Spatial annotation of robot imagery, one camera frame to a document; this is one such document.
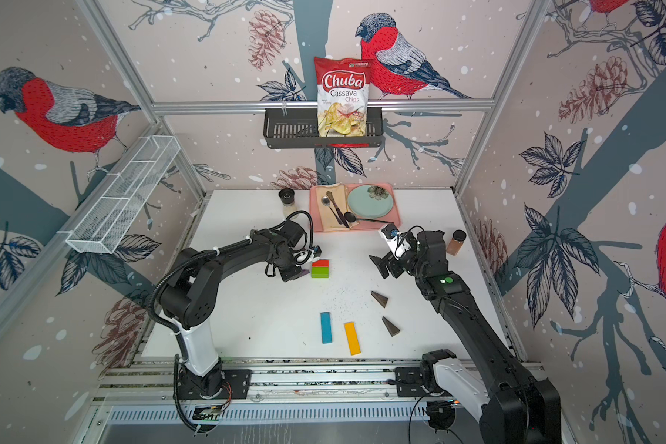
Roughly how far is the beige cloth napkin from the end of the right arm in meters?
0.34

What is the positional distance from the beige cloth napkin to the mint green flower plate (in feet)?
0.10

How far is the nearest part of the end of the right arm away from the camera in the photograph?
0.60 m

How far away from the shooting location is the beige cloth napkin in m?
1.10

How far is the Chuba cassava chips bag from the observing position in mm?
850
